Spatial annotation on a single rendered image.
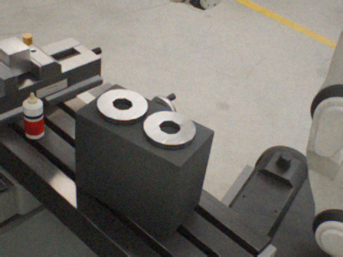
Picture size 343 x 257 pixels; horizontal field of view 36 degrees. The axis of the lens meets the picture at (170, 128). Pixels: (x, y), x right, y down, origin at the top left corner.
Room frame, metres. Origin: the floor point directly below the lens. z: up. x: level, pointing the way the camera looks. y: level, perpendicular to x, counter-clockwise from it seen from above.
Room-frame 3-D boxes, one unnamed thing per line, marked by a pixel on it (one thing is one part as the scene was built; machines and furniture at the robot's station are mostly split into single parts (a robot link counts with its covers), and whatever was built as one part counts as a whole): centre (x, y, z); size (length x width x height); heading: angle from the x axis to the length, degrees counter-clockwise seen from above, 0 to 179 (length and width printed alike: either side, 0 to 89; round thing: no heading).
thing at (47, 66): (1.01, 0.33, 1.01); 0.12 x 0.06 x 0.04; 50
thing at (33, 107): (0.85, 0.29, 0.97); 0.04 x 0.04 x 0.11
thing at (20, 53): (0.97, 0.37, 1.03); 0.06 x 0.05 x 0.06; 50
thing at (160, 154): (0.72, 0.05, 1.02); 0.22 x 0.12 x 0.20; 63
